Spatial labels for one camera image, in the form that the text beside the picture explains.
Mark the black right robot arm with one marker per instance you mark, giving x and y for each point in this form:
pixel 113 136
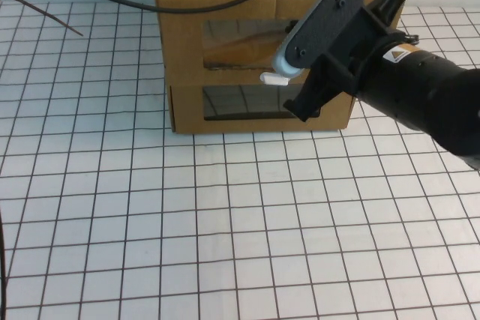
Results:
pixel 423 91

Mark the cardboard drawer with shoe inside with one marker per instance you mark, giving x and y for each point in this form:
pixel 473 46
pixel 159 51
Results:
pixel 180 31

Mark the white grid tablecloth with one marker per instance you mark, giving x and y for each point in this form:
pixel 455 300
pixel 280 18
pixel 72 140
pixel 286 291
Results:
pixel 225 222

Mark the white wrist camera, black plate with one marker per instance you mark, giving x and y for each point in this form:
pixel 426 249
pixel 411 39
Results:
pixel 322 24

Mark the cardboard drawer with empty window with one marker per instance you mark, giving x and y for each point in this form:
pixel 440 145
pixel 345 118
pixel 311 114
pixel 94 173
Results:
pixel 187 117

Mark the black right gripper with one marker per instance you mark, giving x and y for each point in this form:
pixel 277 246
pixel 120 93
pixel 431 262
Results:
pixel 330 80

